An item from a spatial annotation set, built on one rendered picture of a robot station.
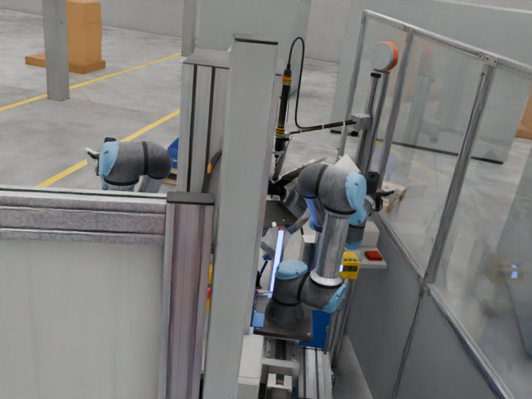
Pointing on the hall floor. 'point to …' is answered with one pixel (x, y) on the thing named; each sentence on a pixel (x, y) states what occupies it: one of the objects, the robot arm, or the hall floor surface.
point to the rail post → (332, 332)
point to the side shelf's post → (343, 319)
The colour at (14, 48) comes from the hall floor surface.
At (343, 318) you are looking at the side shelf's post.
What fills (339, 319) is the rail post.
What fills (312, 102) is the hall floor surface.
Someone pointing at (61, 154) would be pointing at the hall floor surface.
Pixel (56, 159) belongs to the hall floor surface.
